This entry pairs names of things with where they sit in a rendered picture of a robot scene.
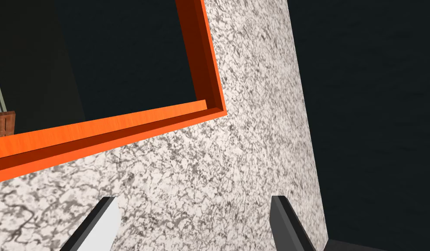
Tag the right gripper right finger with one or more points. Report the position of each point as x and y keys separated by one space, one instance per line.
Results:
x=288 y=233

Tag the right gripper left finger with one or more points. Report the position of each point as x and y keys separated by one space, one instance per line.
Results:
x=96 y=232

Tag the brown wooden cabinet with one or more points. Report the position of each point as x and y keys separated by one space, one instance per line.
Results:
x=2 y=123

